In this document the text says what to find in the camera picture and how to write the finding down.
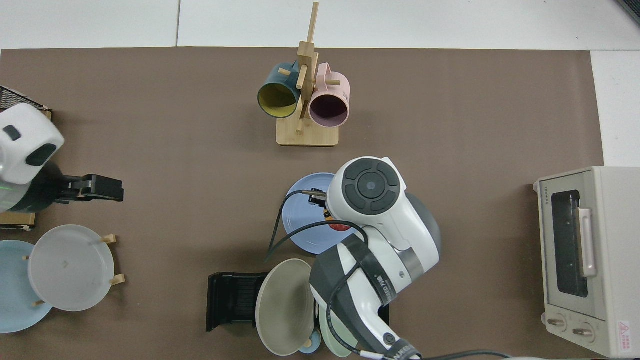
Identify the pale green plate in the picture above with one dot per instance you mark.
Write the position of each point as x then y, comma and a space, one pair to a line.
331, 340

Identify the dark blue cup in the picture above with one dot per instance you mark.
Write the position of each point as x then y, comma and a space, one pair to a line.
277, 100

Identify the small blue round thing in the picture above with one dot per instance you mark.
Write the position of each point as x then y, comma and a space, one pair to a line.
315, 336

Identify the pink cup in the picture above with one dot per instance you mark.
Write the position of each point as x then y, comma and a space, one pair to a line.
327, 110

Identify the wooden plate rack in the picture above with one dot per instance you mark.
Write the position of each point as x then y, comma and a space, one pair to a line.
109, 239

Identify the light blue plate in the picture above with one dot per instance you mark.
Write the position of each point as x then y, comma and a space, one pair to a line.
12, 290

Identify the wooden cup stand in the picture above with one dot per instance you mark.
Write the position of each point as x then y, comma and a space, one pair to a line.
307, 135

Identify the beige plate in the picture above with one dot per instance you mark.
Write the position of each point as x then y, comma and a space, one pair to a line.
282, 310

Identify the brown table cloth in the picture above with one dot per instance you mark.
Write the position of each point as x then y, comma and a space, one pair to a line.
150, 150

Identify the pale toaster oven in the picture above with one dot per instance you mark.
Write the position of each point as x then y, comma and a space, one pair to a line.
615, 225

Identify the red yellow apple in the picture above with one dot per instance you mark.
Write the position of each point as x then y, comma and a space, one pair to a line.
340, 227

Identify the grey plate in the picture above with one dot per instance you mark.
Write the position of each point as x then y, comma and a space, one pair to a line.
70, 270

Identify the black dish rack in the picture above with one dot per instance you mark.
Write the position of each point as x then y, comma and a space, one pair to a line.
230, 300

